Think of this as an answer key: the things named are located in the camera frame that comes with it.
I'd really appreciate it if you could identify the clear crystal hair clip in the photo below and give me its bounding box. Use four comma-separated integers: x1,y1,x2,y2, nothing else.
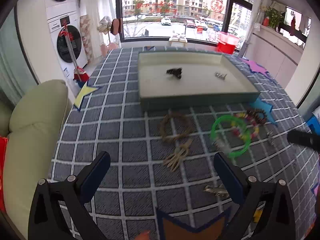
204,185,229,197

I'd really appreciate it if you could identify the brown wooden bead bracelet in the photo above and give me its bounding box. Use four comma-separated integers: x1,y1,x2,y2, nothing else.
246,107,268,126

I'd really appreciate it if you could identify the potted green plant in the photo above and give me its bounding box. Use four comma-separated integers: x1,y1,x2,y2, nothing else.
263,7,285,30

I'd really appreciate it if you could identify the pink yellow bead bracelet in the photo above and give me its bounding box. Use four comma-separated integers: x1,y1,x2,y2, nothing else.
230,112,260,140

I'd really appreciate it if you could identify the red plastic bin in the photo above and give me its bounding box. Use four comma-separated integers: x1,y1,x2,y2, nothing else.
216,31,240,54

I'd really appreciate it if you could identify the silver charm on bedsheet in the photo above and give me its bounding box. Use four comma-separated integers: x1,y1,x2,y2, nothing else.
267,131,274,146

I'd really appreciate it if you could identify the beige pillow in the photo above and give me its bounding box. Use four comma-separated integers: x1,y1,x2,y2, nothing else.
1,80,72,239

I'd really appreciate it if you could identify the green jewelry tray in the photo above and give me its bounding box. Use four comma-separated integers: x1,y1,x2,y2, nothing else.
138,50,260,111

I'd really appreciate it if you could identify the right hand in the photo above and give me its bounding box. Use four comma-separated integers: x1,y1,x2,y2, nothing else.
135,231,150,240

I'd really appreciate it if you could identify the white washing machine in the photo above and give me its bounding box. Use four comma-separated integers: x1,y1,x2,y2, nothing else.
45,0,88,81

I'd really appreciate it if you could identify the green translucent bangle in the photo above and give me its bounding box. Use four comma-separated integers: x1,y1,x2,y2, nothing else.
210,115,251,159

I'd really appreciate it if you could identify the silver earring charm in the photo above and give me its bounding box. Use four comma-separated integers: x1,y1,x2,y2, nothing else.
215,72,227,80

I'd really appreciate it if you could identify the white cabinet counter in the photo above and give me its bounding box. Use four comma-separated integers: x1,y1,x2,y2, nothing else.
244,26,303,87

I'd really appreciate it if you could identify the black hair claw clip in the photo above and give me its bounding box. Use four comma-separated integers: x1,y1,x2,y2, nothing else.
166,68,182,79

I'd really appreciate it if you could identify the grey plaid bedsheet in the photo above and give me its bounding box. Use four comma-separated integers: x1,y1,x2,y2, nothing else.
49,48,319,239

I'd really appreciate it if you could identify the red mop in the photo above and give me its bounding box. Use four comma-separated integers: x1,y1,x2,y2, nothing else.
59,21,89,88

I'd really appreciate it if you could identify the brown woven rope bracelet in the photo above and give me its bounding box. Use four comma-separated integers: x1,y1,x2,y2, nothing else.
159,112,194,144

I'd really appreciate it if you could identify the beige straw tassel knot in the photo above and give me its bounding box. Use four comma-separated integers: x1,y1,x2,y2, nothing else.
163,139,193,172

